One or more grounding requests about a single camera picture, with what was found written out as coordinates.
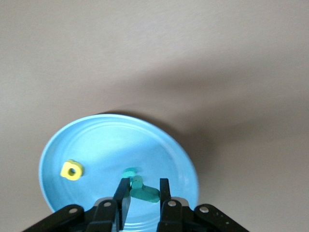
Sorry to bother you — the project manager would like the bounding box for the brown table cover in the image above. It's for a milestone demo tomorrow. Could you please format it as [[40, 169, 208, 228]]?
[[0, 0, 309, 232]]

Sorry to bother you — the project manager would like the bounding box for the teal foam letter c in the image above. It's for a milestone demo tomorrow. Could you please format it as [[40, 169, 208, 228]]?
[[122, 167, 138, 179]]

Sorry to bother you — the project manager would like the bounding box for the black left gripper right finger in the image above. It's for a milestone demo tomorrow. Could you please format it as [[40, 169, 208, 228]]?
[[156, 178, 249, 232]]

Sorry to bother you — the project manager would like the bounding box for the yellow foam letter d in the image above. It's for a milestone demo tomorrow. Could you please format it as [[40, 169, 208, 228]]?
[[60, 159, 84, 181]]

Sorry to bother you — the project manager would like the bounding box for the teal foam letter r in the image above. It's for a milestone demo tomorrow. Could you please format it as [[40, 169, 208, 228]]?
[[130, 175, 160, 203]]

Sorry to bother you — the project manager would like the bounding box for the blue plate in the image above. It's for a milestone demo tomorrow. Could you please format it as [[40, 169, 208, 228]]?
[[38, 113, 200, 232]]

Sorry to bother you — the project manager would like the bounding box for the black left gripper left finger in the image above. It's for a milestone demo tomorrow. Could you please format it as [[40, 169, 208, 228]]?
[[24, 178, 132, 232]]

